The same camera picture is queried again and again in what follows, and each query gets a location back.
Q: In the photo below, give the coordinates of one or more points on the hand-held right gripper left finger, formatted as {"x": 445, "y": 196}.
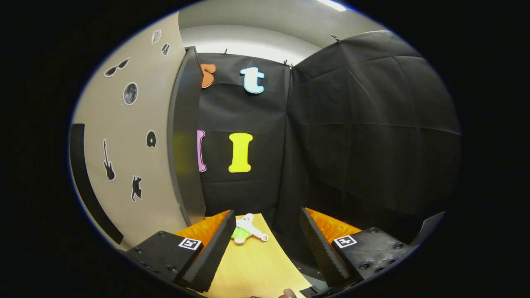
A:
{"x": 215, "y": 252}

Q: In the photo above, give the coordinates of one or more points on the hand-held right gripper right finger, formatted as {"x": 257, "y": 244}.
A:
{"x": 321, "y": 252}

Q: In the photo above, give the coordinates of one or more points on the beige cabinet door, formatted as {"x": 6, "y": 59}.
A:
{"x": 124, "y": 124}

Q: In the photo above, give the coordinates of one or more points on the white green toy figure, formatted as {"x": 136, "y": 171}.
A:
{"x": 244, "y": 231}

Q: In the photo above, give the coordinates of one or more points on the black backdrop cloth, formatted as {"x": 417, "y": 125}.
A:
{"x": 352, "y": 124}

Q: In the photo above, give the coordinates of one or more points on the large ceiling light panel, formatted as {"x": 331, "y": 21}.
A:
{"x": 333, "y": 5}

